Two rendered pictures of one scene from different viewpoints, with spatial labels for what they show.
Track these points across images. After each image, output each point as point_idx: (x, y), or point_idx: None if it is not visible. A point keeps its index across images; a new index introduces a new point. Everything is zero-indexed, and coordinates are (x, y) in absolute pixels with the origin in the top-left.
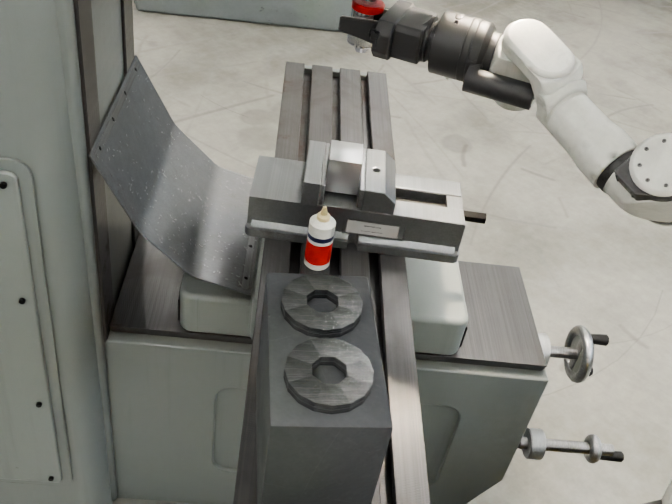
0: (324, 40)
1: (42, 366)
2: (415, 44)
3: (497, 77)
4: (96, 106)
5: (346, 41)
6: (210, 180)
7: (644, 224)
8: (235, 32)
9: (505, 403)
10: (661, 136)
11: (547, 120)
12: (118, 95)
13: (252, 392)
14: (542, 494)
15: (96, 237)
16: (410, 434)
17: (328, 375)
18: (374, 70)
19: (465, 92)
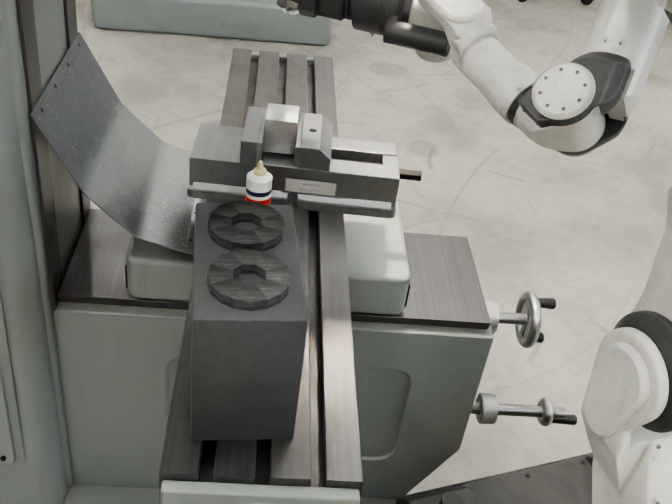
0: (287, 52)
1: None
2: (338, 0)
3: (414, 27)
4: (37, 69)
5: (310, 53)
6: (156, 154)
7: (614, 220)
8: (196, 47)
9: (453, 364)
10: (558, 65)
11: (461, 64)
12: (61, 65)
13: (190, 328)
14: None
15: (41, 200)
16: (341, 360)
17: (249, 281)
18: (339, 80)
19: (432, 99)
